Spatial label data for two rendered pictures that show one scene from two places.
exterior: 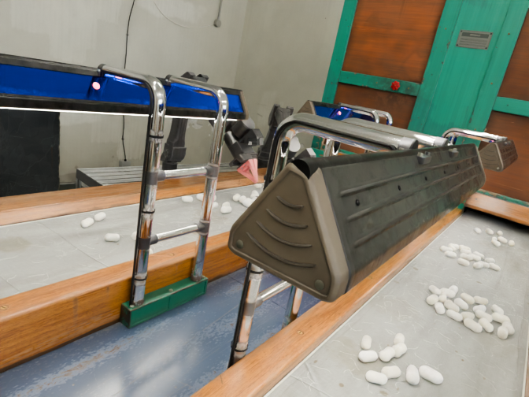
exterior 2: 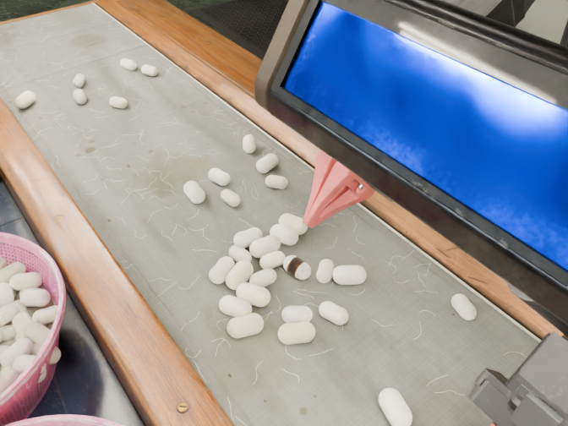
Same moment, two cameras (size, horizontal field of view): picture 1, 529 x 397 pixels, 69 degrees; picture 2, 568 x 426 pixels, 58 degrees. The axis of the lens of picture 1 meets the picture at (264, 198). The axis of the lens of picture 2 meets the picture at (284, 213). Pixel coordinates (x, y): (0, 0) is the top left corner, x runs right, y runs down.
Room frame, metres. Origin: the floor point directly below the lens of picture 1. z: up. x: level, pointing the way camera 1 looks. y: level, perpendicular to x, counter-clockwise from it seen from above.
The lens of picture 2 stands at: (1.40, -0.34, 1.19)
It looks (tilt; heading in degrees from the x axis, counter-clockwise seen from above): 42 degrees down; 109
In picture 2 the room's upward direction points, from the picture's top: straight up
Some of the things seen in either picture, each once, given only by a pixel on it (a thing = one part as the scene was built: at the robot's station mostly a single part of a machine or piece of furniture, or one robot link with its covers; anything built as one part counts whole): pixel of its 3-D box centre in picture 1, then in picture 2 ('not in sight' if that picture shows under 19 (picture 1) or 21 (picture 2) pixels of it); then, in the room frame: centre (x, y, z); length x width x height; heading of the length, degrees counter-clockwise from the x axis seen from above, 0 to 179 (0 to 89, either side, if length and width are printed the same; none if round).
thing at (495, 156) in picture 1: (501, 151); not in sight; (1.28, -0.72, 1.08); 0.62 x 0.08 x 0.07; 147
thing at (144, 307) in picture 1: (153, 191); not in sight; (0.72, 0.22, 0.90); 0.20 x 0.19 x 0.45; 147
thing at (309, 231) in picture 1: (424, 176); not in sight; (0.47, -0.18, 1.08); 0.62 x 0.08 x 0.07; 147
